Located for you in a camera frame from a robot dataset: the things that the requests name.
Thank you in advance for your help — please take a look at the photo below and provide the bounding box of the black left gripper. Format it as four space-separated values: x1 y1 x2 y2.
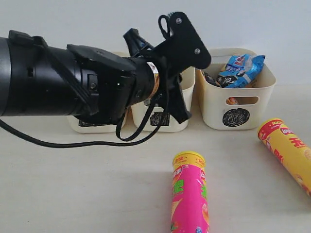
123 28 192 124

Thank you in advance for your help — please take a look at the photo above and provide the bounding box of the pink Lays chips can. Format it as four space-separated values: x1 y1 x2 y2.
171 151 209 233

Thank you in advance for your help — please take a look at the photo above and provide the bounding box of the cream bin with triangle mark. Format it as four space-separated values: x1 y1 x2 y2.
67 52 134 133

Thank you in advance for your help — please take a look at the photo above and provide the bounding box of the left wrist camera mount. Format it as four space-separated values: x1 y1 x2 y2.
153 11 211 76

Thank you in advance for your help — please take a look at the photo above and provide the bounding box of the black orange snack bag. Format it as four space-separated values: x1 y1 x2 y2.
203 72 221 87

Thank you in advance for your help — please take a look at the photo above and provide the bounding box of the cream bin with circle mark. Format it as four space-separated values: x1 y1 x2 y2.
195 48 276 130

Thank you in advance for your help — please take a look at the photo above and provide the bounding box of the blue noodle snack bag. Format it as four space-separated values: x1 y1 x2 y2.
216 54 265 88

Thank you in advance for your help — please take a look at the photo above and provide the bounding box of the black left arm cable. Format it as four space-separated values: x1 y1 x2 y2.
0 14 175 149

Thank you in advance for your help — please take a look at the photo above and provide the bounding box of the cream bin with square mark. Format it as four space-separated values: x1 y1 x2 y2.
126 67 196 133

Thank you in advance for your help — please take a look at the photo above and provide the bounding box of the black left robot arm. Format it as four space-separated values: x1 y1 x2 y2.
0 30 190 126

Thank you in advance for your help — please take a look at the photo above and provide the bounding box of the yellow Lays chips can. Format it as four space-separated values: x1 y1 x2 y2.
257 118 311 196

